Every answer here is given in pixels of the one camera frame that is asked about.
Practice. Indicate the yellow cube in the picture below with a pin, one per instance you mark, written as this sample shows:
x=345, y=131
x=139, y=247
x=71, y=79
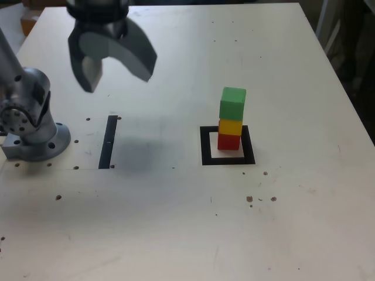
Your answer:
x=230, y=127

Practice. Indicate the black tape strip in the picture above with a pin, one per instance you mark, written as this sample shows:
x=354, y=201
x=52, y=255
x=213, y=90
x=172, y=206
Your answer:
x=107, y=140

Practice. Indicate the red cube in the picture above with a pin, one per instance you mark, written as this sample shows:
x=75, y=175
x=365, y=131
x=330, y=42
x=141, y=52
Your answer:
x=228, y=143

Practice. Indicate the black tape square outline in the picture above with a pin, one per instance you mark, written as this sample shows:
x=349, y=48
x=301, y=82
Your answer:
x=205, y=152

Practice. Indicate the green cube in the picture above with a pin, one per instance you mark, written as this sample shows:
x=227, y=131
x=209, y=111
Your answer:
x=232, y=105

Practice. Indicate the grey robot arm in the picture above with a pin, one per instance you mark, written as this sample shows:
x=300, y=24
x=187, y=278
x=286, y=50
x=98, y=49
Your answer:
x=32, y=87

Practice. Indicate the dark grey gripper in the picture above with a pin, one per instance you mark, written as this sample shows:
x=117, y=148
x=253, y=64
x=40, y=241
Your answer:
x=112, y=30

